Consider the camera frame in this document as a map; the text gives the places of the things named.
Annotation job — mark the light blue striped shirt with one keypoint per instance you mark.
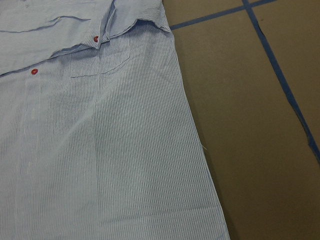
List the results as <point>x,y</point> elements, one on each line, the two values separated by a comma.
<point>97,139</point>

